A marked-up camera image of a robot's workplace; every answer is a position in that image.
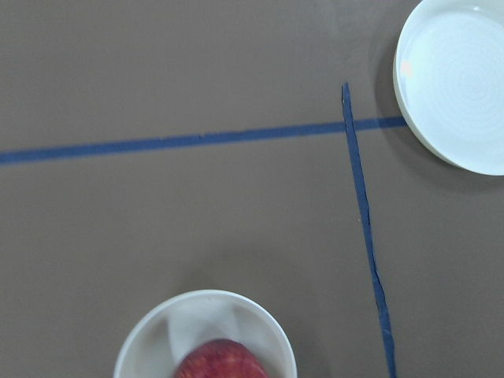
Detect red apple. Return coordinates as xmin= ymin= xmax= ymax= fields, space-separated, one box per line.
xmin=173 ymin=339 xmax=269 ymax=378

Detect white plate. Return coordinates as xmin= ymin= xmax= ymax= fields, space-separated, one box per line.
xmin=393 ymin=1 xmax=503 ymax=176

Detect white bowl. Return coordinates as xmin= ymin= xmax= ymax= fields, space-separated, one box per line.
xmin=113 ymin=290 xmax=298 ymax=377

